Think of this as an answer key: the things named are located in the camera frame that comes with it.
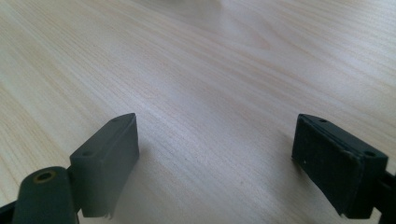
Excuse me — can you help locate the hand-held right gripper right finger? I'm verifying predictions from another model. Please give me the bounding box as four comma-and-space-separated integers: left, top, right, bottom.
291, 113, 389, 219

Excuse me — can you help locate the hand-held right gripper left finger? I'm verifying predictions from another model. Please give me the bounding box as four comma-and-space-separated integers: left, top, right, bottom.
68, 112, 140, 219

